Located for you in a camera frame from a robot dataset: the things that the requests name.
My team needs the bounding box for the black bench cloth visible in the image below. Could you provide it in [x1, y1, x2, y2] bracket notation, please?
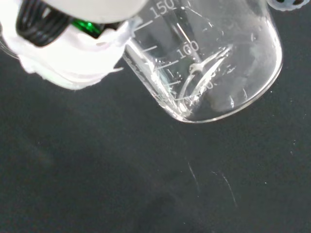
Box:
[0, 0, 311, 233]

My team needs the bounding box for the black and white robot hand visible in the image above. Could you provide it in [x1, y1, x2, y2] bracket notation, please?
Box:
[0, 0, 308, 91]

